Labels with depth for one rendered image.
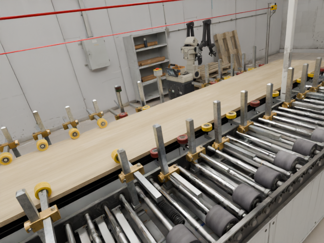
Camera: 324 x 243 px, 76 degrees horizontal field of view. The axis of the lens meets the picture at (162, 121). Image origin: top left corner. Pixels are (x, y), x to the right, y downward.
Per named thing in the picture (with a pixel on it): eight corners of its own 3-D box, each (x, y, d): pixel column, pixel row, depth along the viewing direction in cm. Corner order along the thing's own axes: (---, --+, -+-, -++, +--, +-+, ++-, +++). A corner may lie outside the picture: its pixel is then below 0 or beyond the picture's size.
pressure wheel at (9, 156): (15, 155, 159) (6, 163, 157) (5, 150, 154) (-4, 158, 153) (15, 158, 154) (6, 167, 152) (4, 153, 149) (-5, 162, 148)
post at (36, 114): (53, 157, 196) (32, 110, 176) (57, 155, 198) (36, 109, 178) (53, 158, 193) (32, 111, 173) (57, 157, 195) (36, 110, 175)
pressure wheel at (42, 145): (37, 138, 164) (48, 140, 169) (35, 148, 165) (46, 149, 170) (37, 141, 159) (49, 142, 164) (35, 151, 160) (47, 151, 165)
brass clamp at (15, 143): (1, 150, 173) (-2, 144, 171) (20, 143, 179) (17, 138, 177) (1, 153, 168) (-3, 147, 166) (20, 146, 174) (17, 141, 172)
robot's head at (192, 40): (190, 43, 364) (194, 35, 363) (182, 43, 380) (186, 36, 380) (195, 47, 372) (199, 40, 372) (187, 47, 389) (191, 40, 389)
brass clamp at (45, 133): (34, 138, 184) (32, 133, 182) (50, 132, 190) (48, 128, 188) (34, 141, 179) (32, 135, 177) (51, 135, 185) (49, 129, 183)
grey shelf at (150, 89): (136, 102, 524) (122, 36, 459) (165, 92, 564) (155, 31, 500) (144, 106, 489) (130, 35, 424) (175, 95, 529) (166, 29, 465)
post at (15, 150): (25, 173, 187) (0, 127, 167) (30, 172, 188) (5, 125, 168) (25, 175, 184) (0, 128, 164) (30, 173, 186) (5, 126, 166)
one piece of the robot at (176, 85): (185, 111, 379) (181, 65, 345) (168, 104, 423) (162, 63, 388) (199, 105, 394) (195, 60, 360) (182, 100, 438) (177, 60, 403)
